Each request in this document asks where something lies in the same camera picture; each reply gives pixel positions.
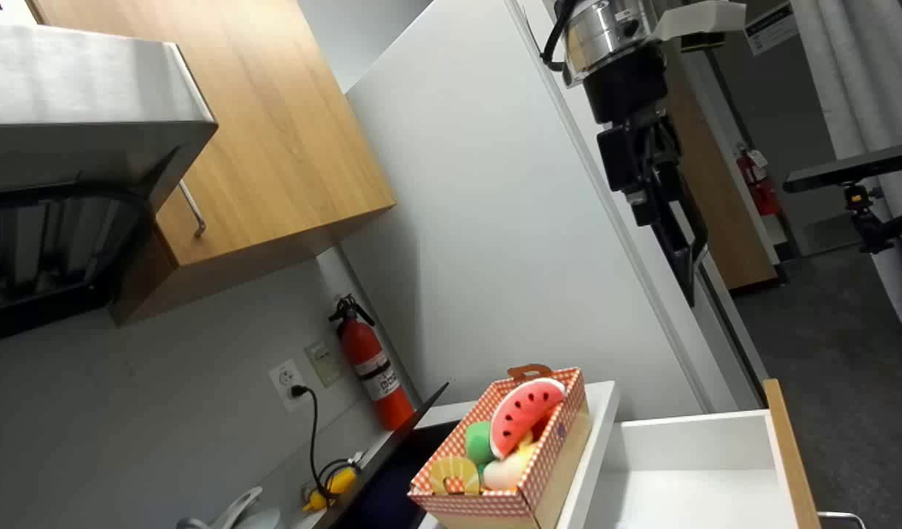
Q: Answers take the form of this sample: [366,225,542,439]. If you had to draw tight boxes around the yellow round object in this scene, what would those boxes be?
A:
[304,463,366,516]

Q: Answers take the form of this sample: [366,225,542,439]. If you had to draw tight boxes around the wooden upper cabinet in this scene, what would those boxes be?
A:
[26,0,401,327]

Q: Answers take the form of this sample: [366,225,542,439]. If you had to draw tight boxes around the black stereo camera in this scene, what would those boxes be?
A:
[781,142,902,195]

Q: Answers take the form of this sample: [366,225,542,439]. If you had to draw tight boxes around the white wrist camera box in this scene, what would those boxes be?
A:
[653,0,753,45]

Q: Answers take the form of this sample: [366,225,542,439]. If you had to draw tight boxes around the metal upper cabinet handle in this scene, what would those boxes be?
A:
[176,179,208,242]

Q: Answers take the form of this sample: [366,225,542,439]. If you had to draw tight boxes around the black cooktop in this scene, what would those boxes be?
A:
[314,380,465,529]

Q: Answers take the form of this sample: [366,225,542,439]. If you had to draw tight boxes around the white tall cabinet panel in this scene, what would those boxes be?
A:
[342,0,771,420]

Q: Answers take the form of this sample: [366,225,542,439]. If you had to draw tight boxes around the beige wall switch plate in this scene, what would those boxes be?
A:
[304,336,344,391]

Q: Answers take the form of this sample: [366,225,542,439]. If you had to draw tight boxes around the white drawer with wooden front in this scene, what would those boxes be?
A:
[586,380,827,529]

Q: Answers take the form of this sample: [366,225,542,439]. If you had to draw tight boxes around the black camera stand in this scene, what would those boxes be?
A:
[844,179,902,255]

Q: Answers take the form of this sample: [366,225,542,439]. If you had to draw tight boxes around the white curtain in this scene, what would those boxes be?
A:
[787,0,902,357]

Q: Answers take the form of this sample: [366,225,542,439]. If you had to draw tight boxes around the metal drawer handle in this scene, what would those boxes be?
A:
[814,507,871,529]

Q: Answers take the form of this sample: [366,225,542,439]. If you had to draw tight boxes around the stainless steel range hood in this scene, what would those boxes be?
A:
[0,20,222,347]

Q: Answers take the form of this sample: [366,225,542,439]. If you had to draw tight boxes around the green plush toy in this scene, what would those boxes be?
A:
[465,420,501,470]

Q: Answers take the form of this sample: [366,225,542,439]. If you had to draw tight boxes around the watermelon plush toy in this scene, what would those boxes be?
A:
[487,376,567,463]

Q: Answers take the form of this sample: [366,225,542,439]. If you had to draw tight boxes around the red dotted cardboard basket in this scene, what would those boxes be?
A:
[405,363,593,529]

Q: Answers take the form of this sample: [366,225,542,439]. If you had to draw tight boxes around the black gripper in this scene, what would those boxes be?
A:
[583,42,684,229]

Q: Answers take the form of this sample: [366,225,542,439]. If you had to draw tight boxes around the small red fire extinguisher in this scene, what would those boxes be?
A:
[739,145,784,222]

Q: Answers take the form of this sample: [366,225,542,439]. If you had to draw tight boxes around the yellow plush toy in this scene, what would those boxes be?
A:
[426,452,485,501]

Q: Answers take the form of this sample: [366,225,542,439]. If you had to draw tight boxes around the white wall outlet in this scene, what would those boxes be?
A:
[267,357,311,407]

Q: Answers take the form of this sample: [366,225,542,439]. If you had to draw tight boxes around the cream plush toy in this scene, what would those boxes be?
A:
[480,439,546,494]

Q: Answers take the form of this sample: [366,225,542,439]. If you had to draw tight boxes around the black wall power cable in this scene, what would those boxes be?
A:
[288,382,335,494]

